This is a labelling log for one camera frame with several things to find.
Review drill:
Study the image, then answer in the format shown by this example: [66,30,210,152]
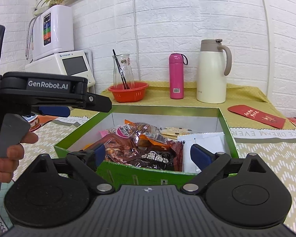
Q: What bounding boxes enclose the pink thermos bottle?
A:
[169,53,188,100]

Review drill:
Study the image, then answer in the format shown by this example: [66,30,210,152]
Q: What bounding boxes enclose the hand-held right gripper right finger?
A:
[181,144,267,193]

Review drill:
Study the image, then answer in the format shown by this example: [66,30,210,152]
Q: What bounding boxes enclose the white wall pipe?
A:
[257,0,273,99]

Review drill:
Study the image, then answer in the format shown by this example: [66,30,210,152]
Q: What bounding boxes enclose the white water purifier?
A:
[33,5,74,61]

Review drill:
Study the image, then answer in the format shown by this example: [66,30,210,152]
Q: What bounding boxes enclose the cream dotted snack packet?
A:
[160,127,193,140]

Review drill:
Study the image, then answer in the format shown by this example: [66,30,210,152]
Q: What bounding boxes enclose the dark red meat packet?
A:
[99,137,184,172]

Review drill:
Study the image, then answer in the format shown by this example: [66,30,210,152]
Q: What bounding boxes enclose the green cardboard box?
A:
[54,104,240,190]

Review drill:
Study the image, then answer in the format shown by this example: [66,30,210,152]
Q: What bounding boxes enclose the printed paper cup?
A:
[27,115,41,132]

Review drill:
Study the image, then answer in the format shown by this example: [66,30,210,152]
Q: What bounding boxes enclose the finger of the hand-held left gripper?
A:
[85,92,112,113]
[38,105,71,118]

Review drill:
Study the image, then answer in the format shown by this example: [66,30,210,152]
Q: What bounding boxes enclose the pink seed snack packet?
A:
[99,125,132,139]

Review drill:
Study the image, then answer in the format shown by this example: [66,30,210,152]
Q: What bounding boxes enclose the cream thermal jug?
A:
[197,39,232,104]

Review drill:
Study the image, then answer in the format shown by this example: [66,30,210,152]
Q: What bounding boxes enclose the clear glass carafe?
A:
[113,54,135,90]

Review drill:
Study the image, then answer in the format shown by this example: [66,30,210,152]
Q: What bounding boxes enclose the white foil snack packet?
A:
[182,132,226,174]

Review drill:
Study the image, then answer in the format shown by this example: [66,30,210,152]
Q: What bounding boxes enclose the clear nut packet orange ends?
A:
[125,119,169,151]

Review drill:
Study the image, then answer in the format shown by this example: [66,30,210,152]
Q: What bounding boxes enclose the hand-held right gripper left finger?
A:
[31,144,115,193]

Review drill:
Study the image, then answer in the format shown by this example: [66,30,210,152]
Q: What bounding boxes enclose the black straw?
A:
[115,54,129,90]
[112,49,127,90]

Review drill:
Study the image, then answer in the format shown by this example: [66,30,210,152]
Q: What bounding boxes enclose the white wall cable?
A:
[132,0,139,82]

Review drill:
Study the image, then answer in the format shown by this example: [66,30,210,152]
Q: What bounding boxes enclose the white dispenser with screen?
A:
[25,50,95,89]

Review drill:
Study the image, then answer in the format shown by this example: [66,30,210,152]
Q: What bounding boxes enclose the grey flexible hose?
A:
[25,17,38,60]

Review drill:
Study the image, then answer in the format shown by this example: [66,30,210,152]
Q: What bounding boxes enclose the person's left hand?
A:
[0,132,38,183]

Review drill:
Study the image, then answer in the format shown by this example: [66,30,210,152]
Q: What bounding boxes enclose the red envelope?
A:
[228,105,286,129]

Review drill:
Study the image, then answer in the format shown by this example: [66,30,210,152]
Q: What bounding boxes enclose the red plastic basket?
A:
[108,81,150,103]

